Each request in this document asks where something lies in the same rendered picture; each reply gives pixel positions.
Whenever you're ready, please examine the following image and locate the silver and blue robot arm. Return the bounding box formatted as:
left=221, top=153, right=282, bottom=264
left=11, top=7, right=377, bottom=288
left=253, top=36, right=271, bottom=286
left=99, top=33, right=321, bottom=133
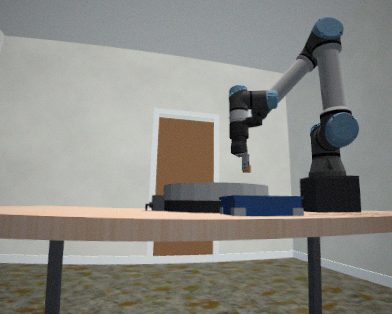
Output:
left=229, top=17, right=359, bottom=176

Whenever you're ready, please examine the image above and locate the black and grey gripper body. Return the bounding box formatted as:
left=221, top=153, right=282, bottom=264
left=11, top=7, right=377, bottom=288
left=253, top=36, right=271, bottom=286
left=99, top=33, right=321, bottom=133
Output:
left=228, top=109, right=262, bottom=155

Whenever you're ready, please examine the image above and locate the blue crate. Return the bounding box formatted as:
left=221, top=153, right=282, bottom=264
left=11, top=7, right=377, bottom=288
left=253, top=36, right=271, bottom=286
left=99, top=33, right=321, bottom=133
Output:
left=219, top=195, right=304, bottom=216

